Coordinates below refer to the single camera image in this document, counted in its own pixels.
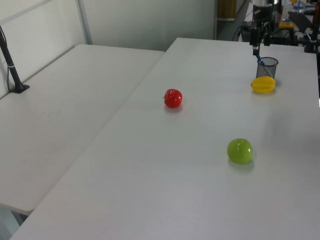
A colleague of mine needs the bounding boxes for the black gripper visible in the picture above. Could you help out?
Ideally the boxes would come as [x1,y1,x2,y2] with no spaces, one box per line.
[249,4,276,56]

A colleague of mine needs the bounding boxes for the white marker pen blue cap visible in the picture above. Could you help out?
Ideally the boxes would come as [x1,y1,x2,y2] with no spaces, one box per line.
[256,54,273,78]

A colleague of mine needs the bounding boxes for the black mesh pen cup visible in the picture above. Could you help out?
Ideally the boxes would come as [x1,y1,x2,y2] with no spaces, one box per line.
[255,56,280,80]

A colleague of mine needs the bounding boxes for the black equipment box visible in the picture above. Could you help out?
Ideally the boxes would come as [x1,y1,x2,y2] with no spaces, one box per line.
[240,21,253,42]

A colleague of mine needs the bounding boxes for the black keyboard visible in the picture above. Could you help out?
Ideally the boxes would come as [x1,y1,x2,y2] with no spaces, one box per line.
[287,10,314,34]

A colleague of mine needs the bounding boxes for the wooden board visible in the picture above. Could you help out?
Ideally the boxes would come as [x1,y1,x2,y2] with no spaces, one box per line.
[216,0,237,21]

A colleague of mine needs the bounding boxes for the yellow starfruit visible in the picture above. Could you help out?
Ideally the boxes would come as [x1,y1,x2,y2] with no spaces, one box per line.
[250,76,277,95]

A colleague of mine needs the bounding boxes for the black clamp stand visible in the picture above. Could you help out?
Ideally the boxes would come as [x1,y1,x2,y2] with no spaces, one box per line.
[303,0,320,54]

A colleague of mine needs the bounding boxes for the red apple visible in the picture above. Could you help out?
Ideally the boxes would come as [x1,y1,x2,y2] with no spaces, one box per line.
[162,88,183,109]

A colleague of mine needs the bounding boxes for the green apple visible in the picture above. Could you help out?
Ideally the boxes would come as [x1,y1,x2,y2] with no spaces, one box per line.
[226,138,254,165]

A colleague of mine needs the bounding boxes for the black cable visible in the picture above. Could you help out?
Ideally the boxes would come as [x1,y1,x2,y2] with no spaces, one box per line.
[232,24,243,42]

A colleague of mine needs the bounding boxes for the white partition frame post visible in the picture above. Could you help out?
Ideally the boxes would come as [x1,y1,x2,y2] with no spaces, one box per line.
[77,0,94,46]

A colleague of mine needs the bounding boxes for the black camera stand pole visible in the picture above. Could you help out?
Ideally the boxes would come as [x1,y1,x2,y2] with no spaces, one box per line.
[0,24,31,94]

